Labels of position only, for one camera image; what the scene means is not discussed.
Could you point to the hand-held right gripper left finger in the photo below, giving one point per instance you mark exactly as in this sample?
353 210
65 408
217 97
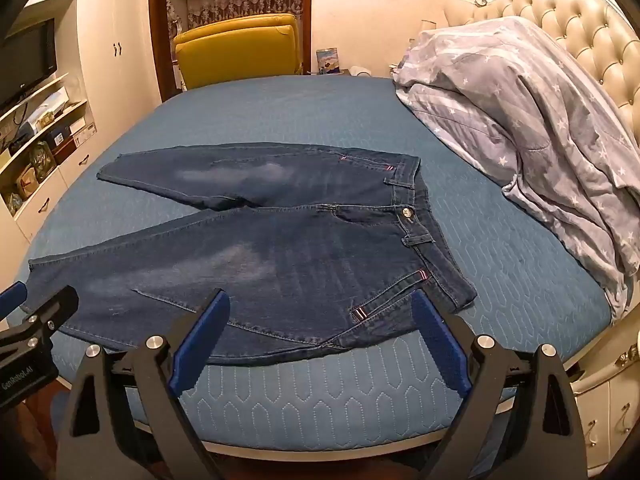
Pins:
199 342

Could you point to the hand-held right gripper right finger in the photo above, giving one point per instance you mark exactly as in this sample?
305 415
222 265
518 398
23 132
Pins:
441 345

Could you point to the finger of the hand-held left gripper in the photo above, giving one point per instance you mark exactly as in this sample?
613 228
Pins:
11 299
52 310

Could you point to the blue denim pants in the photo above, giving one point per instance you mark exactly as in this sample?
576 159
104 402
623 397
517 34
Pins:
280 260

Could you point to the yellow-green bag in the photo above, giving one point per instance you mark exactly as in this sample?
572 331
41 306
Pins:
41 160

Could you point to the dark blue box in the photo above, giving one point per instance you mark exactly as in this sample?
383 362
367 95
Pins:
59 141

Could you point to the white flat box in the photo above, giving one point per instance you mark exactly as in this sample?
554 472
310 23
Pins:
47 107

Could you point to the black television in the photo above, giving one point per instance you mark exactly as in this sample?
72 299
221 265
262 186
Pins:
25 65

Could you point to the grey star-print duvet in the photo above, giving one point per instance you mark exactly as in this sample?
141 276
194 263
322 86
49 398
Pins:
530 110

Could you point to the bed with blue quilted cover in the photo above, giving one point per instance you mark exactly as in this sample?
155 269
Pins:
310 110

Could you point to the yellow cushion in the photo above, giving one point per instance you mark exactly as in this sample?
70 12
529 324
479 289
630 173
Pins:
237 52

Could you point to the cream tufted headboard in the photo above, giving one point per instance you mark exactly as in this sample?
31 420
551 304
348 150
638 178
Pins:
575 15

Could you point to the white wall cabinet with shelves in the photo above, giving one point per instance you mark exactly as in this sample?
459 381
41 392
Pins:
107 45

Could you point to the brown wooden door frame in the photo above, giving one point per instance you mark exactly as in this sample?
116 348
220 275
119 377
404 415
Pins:
159 25

